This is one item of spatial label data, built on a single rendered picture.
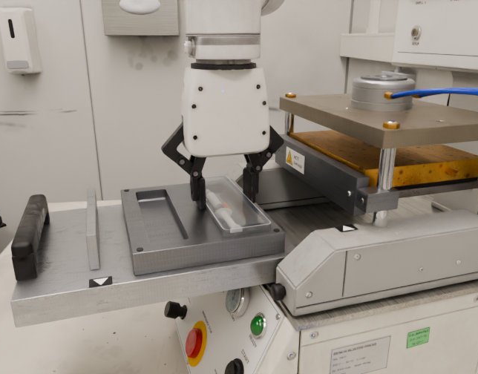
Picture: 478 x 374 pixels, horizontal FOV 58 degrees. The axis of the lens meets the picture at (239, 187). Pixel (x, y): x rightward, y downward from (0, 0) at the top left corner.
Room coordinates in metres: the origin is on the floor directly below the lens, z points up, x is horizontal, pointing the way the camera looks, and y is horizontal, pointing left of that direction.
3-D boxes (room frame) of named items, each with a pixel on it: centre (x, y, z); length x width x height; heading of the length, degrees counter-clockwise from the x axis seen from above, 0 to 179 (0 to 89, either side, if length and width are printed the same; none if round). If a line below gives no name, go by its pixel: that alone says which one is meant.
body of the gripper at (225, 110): (0.51, 0.02, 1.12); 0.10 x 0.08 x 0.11; 108
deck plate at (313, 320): (0.59, -0.22, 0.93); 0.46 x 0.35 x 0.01; 108
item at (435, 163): (0.57, -0.19, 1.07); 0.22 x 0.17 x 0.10; 18
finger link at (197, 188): (0.50, 0.06, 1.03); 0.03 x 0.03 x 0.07; 18
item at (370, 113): (0.57, -0.23, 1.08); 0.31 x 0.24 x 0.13; 18
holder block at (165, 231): (0.50, 0.06, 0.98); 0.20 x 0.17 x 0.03; 18
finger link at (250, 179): (0.53, -0.02, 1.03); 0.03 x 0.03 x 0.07; 18
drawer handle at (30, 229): (0.45, 0.23, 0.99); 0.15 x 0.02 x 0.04; 18
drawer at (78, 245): (0.49, 0.10, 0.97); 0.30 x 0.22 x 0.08; 108
